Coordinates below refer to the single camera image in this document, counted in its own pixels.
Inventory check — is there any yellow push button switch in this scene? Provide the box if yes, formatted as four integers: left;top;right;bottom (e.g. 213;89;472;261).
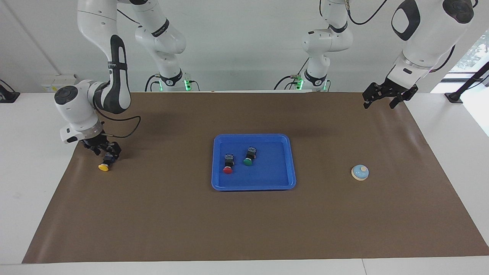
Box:
98;155;116;171

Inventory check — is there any light blue desk bell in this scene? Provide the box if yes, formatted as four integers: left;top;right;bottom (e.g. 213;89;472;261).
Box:
351;164;370;181

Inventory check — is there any green push button switch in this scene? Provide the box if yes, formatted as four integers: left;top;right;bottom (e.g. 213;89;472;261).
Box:
243;146;257;167

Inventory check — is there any blue plastic tray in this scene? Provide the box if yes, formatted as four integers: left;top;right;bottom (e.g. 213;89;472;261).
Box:
211;133;297;191

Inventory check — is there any black angled stand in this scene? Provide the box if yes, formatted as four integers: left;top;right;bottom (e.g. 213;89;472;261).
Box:
444;61;489;104

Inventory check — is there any bright window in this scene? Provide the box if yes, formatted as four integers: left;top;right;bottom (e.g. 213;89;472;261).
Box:
449;31;489;73

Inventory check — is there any brown table mat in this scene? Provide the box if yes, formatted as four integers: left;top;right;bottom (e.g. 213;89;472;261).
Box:
22;92;489;264

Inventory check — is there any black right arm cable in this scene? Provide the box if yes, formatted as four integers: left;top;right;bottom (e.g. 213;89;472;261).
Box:
94;7;142;139

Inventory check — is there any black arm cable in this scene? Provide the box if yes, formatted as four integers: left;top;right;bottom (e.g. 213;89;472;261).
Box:
94;7;142;139
344;0;459;72

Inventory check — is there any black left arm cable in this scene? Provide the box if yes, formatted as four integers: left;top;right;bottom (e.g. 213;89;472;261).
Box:
344;0;459;72

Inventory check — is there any white wall socket box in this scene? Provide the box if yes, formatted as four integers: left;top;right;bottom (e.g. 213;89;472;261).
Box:
40;74;79;93

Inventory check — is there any black right base cable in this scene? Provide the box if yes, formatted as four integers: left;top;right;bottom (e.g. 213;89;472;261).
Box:
144;74;163;92

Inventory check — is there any black base cable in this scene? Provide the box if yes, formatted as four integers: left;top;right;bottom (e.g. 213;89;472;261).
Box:
274;57;310;91
144;74;163;92

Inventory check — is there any black left base cable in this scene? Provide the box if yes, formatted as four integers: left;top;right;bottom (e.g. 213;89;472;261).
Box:
274;57;310;91

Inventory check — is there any black table clamp mount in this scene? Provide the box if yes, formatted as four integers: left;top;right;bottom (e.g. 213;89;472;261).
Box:
0;79;20;104

